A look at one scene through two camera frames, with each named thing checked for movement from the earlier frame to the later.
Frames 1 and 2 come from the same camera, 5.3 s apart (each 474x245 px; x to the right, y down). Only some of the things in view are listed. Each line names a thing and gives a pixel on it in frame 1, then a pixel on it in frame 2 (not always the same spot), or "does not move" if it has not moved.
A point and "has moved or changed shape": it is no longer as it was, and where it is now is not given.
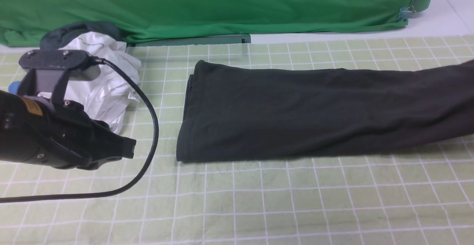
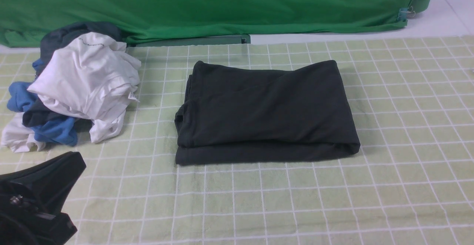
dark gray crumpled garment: (54, 39) does not move
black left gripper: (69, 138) -> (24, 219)
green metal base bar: (236, 39) does not move
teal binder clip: (406, 12) does not move
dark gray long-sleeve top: (233, 110) has moved or changed shape
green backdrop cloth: (144, 7) does not move
